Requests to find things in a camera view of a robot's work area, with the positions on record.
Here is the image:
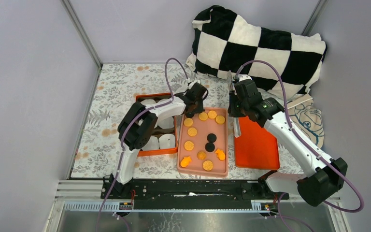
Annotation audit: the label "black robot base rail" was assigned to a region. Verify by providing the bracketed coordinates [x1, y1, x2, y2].
[100, 177, 289, 210]

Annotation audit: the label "orange cookie box with liners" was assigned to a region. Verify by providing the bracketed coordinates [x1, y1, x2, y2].
[135, 93, 178, 157]

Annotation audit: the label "orange fish cookie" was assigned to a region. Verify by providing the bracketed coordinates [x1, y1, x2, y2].
[180, 156, 192, 168]
[215, 148, 226, 161]

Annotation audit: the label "yellow round biscuit bottom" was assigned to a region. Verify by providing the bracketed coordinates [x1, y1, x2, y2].
[202, 160, 214, 172]

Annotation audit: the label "orange box lid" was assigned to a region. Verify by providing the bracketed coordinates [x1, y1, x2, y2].
[234, 117, 280, 170]

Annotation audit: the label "black sandwich cookie lower centre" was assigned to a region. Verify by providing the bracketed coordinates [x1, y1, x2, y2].
[204, 142, 215, 153]

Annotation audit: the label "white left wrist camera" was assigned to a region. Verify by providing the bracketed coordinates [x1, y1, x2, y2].
[187, 80, 201, 89]

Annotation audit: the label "black white checkered pillow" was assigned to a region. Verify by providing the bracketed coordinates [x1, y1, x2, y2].
[186, 5, 327, 99]

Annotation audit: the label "floral tablecloth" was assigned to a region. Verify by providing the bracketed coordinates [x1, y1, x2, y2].
[70, 61, 302, 180]

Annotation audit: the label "black sandwich cookie upper centre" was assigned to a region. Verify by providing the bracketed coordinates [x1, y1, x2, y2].
[207, 133, 217, 143]

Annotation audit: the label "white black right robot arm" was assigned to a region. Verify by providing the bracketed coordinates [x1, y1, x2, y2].
[228, 76, 348, 206]

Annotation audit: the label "yellow round biscuit left middle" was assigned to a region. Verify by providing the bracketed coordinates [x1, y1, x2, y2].
[187, 127, 198, 137]

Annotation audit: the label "swirl butter cookie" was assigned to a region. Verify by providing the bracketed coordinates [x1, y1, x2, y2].
[197, 151, 207, 160]

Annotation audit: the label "yellow round biscuit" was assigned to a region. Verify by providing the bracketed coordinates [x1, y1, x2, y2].
[184, 118, 193, 127]
[198, 112, 208, 121]
[187, 127, 198, 137]
[215, 115, 226, 124]
[202, 160, 214, 172]
[184, 141, 195, 151]
[207, 110, 217, 119]

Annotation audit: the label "white paper liner top right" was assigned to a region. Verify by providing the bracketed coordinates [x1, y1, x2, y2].
[158, 99, 171, 103]

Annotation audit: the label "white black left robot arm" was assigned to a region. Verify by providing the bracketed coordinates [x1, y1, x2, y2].
[111, 81, 208, 199]

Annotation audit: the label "beige blue printed cloth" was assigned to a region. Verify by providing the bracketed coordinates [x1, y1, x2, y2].
[287, 94, 324, 148]

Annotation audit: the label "pink cookie tray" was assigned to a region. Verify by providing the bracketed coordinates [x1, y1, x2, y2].
[177, 108, 228, 177]

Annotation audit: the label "metal serving tongs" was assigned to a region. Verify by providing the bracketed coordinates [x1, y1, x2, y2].
[227, 71, 241, 138]

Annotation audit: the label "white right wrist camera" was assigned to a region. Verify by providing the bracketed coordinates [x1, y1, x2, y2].
[234, 75, 252, 84]

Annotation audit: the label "yellow round biscuit left upper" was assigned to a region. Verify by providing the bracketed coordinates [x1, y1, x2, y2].
[184, 118, 193, 127]

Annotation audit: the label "black sandwich cookie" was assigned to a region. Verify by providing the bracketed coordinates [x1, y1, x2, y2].
[207, 133, 217, 143]
[204, 142, 215, 153]

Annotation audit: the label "white paper liner middle right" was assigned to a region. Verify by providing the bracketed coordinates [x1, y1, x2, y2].
[157, 117, 174, 129]

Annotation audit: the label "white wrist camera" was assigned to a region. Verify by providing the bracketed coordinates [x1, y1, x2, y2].
[234, 75, 252, 84]
[187, 80, 201, 89]

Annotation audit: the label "yellow round biscuit left lower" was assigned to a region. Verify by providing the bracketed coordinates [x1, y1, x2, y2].
[184, 141, 195, 151]

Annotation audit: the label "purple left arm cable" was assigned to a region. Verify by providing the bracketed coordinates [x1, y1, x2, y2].
[95, 58, 193, 232]

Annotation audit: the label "white paper liner top left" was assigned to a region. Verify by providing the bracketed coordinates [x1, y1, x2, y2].
[141, 99, 156, 106]

